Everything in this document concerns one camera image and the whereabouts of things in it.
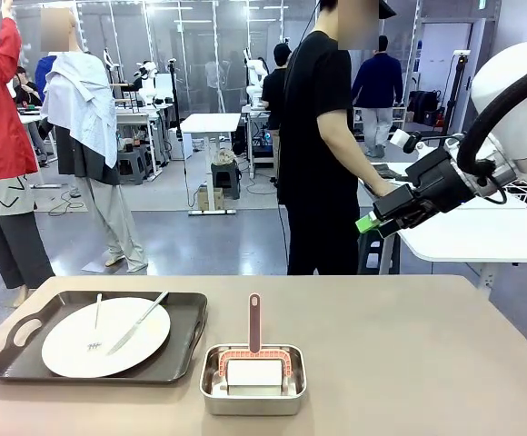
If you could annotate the person's right hand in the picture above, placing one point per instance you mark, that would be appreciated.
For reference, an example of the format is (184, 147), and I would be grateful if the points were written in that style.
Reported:
(386, 187)

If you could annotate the black folded cloth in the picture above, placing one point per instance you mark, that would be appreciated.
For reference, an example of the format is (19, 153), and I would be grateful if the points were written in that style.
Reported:
(387, 170)

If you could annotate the silver table knife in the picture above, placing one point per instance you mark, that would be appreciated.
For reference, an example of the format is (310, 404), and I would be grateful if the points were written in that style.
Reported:
(132, 329)

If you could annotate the white frame workbench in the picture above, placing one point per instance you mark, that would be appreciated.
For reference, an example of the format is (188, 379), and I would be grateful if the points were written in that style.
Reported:
(136, 115)

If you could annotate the white background desk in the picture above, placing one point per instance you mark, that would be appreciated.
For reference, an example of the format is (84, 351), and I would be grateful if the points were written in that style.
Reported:
(211, 122)

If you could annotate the background person navy jacket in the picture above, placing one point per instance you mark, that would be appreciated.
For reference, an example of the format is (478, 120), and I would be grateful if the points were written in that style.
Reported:
(377, 82)

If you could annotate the cardboard box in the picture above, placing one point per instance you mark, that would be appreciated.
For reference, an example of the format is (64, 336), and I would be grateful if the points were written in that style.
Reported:
(209, 197)

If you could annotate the white shoe rack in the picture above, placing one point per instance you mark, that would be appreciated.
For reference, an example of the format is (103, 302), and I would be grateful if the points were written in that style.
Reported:
(398, 117)

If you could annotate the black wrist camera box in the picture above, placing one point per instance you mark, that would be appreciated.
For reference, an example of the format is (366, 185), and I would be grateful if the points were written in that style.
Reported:
(393, 203)

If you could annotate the person's right forearm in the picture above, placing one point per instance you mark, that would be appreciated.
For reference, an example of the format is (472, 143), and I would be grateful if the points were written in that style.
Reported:
(345, 154)

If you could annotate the dark bags pile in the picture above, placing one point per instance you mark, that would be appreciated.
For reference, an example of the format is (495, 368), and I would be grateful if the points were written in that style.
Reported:
(424, 106)

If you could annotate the seated background person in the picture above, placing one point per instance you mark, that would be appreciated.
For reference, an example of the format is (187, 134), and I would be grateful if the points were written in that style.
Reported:
(26, 88)

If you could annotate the white floor sheet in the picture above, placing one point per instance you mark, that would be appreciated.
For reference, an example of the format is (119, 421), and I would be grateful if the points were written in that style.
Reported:
(94, 267)

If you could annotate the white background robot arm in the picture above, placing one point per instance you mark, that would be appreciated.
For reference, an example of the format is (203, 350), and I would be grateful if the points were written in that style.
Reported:
(146, 77)
(256, 72)

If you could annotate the person in black t-shirt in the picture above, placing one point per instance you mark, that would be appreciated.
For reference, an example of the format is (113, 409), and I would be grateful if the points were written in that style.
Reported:
(309, 113)

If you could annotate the black camera tripod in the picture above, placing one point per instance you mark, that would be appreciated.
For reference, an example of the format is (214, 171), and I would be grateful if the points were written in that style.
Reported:
(455, 91)

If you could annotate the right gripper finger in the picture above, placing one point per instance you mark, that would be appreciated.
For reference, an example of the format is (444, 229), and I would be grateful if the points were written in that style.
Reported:
(388, 231)
(368, 223)

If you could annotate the stacked grey stools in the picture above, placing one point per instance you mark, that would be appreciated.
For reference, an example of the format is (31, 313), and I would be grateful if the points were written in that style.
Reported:
(134, 165)

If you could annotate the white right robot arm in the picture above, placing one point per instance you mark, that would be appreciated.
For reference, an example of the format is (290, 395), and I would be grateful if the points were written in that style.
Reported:
(513, 91)

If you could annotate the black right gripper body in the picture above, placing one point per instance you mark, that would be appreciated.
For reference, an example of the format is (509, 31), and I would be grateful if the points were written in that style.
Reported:
(443, 181)

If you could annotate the white wrist sensor unit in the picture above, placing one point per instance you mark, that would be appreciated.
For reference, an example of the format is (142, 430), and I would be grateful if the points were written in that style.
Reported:
(402, 138)

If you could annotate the dark brown serving tray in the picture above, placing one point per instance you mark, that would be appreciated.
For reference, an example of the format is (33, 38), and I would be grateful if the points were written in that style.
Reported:
(186, 318)

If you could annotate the silver fork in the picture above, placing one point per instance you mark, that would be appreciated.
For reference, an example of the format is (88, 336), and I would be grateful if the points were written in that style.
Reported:
(96, 318)

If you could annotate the black camera pole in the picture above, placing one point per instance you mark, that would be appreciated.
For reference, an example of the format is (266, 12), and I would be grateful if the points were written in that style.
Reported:
(175, 100)

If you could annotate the background person black shirt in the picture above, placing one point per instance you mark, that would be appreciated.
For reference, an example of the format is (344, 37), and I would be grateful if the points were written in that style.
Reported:
(273, 91)

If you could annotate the mannequin in white shirt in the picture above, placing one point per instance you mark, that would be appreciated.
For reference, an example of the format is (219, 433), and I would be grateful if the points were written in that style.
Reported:
(82, 100)

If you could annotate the dark background stool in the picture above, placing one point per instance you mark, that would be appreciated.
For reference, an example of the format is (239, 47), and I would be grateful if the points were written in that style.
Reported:
(225, 179)

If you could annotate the grey plastic step stool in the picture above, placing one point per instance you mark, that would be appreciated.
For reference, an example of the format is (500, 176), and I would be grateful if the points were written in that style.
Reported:
(374, 254)

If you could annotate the white round dinner plate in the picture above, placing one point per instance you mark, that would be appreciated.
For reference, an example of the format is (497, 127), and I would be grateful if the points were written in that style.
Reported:
(72, 336)

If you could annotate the background person blue hoodie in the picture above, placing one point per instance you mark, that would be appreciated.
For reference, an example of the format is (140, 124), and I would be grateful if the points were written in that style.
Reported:
(43, 72)

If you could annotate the rectangular stainless steel tray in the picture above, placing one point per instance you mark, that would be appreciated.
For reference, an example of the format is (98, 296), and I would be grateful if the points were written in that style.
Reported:
(252, 406)

